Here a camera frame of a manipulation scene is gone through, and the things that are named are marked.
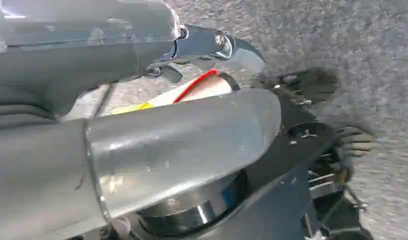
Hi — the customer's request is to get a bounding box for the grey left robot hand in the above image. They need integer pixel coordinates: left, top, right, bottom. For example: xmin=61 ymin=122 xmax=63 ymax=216
xmin=0 ymin=0 xmax=283 ymax=220

